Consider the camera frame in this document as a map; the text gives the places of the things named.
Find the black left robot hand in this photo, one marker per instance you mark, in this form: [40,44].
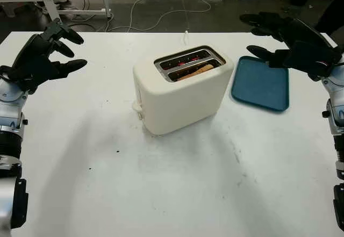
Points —
[35,49]

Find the blue plastic tray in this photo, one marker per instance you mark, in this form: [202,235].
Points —
[260,89]

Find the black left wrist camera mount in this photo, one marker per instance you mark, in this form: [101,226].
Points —
[29,77]

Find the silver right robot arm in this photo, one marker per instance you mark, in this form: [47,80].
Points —
[337,92]

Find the browned toast slice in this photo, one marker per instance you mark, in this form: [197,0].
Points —
[204,70]

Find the cream white toaster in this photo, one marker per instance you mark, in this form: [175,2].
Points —
[185,105]

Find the person in black trousers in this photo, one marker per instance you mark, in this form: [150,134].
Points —
[333,16]

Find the cream toaster lever knob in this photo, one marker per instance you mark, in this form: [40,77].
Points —
[136,107]

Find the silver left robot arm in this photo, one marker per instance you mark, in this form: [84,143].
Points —
[9,102]

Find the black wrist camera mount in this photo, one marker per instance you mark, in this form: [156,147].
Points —
[311,59]
[29,77]

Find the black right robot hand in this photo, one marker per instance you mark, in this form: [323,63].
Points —
[303,31]

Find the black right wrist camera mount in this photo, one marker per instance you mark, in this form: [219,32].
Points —
[311,59]

